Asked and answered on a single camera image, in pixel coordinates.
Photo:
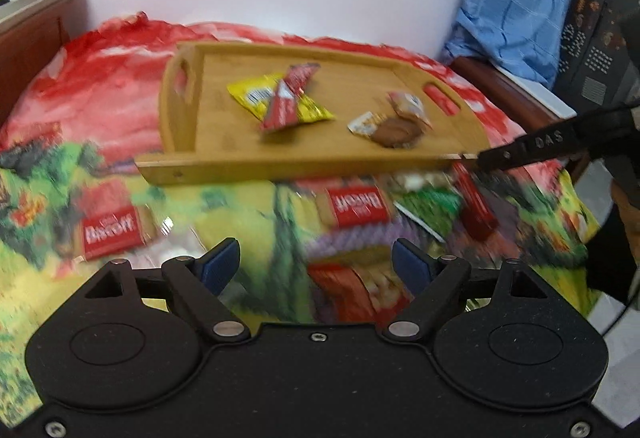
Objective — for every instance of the long red stick packet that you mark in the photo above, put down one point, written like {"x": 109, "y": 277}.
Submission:
{"x": 287, "y": 100}

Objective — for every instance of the panelled wooden bed board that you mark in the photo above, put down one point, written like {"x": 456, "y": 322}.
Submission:
{"x": 30, "y": 47}

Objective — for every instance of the curved wooden bed board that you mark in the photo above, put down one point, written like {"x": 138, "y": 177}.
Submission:
{"x": 510, "y": 90}

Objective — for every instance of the red biscuit packet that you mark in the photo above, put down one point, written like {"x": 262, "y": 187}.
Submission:
{"x": 357, "y": 205}
{"x": 110, "y": 230}

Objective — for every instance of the green snack packet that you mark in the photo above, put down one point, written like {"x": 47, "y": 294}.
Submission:
{"x": 430, "y": 205}

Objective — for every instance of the small pink beige packet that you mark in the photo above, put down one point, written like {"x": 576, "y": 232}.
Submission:
{"x": 407, "y": 107}

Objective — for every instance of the orange red snack packet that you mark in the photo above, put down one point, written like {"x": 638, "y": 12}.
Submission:
{"x": 350, "y": 290}

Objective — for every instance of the colourful printed blanket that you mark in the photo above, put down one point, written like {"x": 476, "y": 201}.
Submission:
{"x": 90, "y": 82}

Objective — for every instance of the wooden serving tray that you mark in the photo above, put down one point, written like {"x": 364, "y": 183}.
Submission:
{"x": 350, "y": 85}

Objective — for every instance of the dark printed cardboard box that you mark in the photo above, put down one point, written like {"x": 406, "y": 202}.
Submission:
{"x": 595, "y": 42}

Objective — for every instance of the dark red wafer packet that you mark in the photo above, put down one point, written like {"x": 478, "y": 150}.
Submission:
{"x": 475, "y": 208}

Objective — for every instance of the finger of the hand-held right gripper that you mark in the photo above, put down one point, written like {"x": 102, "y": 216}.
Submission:
{"x": 500, "y": 156}

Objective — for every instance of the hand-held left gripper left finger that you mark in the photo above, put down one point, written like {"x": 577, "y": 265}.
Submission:
{"x": 220, "y": 265}

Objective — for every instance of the yellow snack packet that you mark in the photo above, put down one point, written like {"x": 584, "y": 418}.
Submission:
{"x": 250, "y": 95}

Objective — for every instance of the brown cookie packet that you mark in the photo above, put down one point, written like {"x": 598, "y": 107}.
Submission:
{"x": 395, "y": 132}

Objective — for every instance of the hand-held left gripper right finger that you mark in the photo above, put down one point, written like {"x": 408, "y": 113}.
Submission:
{"x": 410, "y": 265}

